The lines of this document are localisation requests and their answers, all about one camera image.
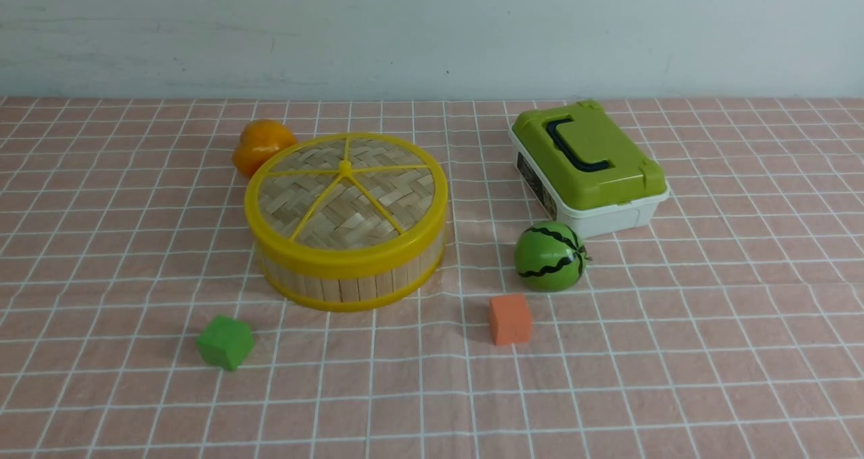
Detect yellow woven steamer lid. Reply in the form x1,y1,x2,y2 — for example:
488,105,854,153
244,132,448,279

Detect bamboo steamer basket yellow rims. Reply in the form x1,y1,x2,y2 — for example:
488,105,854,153
254,228,448,313

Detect green lid white storage box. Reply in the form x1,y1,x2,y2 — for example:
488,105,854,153
510,99,670,238

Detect green toy watermelon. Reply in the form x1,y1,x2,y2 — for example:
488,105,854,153
514,220,592,293

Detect orange foam cube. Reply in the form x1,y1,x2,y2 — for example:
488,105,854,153
489,293,533,346

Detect orange toy bell pepper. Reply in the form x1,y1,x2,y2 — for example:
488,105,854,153
232,119,297,179

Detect green foam cube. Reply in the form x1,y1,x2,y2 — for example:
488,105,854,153
196,315,255,372

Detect pink checkered tablecloth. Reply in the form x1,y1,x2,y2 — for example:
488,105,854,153
1,97,863,458

